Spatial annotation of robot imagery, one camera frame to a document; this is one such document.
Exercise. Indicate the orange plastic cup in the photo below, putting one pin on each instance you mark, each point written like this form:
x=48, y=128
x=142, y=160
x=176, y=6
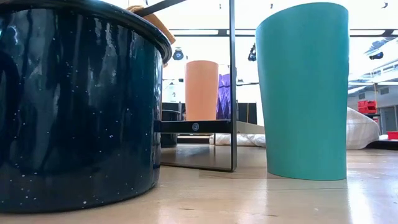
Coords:
x=201, y=90

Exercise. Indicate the dark hanging fixture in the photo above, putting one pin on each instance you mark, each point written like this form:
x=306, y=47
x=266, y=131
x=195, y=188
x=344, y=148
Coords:
x=252, y=53
x=178, y=54

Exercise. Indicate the yellow cloth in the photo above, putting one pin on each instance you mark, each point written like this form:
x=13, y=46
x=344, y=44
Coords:
x=161, y=28

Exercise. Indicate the opaque teal plastic cup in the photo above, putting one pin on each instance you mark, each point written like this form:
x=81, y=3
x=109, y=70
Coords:
x=304, y=93

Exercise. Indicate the large dark blue speckled mug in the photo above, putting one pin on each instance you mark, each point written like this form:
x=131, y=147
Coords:
x=77, y=109

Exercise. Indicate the red storage bin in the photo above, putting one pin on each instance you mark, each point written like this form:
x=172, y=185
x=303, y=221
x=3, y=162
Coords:
x=367, y=107

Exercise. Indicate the red tray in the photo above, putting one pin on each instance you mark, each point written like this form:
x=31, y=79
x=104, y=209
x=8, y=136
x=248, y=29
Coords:
x=392, y=135

